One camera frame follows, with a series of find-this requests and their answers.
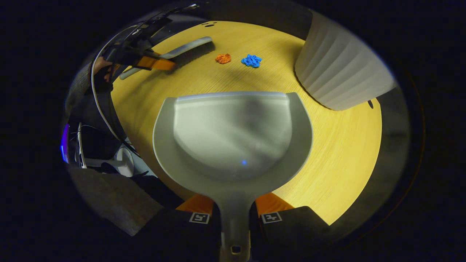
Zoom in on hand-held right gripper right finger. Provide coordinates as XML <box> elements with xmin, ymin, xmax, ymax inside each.
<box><xmin>249</xmin><ymin>192</ymin><xmax>330</xmax><ymax>262</ymax></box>

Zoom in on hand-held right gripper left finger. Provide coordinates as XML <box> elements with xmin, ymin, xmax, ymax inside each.
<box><xmin>138</xmin><ymin>194</ymin><xmax>221</xmax><ymax>262</ymax></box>

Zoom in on blue paper trash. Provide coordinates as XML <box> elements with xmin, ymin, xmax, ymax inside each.
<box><xmin>241</xmin><ymin>54</ymin><xmax>262</xmax><ymax>68</ymax></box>

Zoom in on white dustpan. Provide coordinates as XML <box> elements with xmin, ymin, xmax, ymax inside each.
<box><xmin>152</xmin><ymin>91</ymin><xmax>313</xmax><ymax>262</ymax></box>

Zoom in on white garbage bin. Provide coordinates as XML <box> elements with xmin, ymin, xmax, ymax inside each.
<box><xmin>294</xmin><ymin>10</ymin><xmax>398</xmax><ymax>111</ymax></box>

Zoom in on wooden desktop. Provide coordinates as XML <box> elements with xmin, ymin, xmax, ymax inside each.
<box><xmin>110</xmin><ymin>21</ymin><xmax>383</xmax><ymax>226</ymax></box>

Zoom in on person's grey printed clothing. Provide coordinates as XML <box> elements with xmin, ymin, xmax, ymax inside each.
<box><xmin>69</xmin><ymin>166</ymin><xmax>164</xmax><ymax>237</ymax></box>

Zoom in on blue glowing device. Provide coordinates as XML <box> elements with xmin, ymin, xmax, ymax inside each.
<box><xmin>60</xmin><ymin>124</ymin><xmax>70</xmax><ymax>163</ymax></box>

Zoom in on white cable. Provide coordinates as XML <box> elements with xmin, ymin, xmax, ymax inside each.
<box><xmin>90</xmin><ymin>22</ymin><xmax>143</xmax><ymax>158</ymax></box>

